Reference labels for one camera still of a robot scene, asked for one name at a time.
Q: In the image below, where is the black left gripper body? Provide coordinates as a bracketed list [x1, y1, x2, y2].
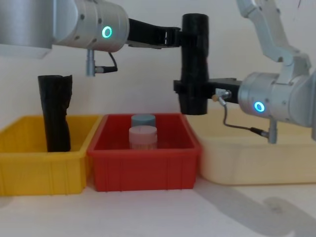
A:
[127, 18, 171, 50]

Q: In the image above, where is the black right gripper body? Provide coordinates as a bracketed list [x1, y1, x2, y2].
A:
[209, 78, 244, 103]

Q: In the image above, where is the black plastic cylinder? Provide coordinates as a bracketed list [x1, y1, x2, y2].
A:
[179, 13, 210, 116]

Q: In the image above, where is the clear jar with blue lid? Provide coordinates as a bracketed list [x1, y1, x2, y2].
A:
[131, 114, 156, 128]

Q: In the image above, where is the clear jar with pink lid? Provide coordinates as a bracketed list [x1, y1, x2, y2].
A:
[128, 125, 158, 150]

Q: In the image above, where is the cream plastic tray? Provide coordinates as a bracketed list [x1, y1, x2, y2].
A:
[184, 107, 316, 186]

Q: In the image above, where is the red plastic bin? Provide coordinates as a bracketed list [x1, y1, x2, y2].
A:
[87, 113, 202, 193]

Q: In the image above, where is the black crumpled roll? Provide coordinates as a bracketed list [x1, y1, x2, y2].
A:
[37, 73, 74, 153]

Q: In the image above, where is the yellow plastic bin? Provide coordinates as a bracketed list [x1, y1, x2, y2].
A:
[0, 115, 102, 197]

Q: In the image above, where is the thin grey right wrist cable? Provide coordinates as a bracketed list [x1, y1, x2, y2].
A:
[212, 89, 270, 136]

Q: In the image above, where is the thin dark left wrist cable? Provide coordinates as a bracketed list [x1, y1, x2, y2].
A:
[94, 52, 119, 74]

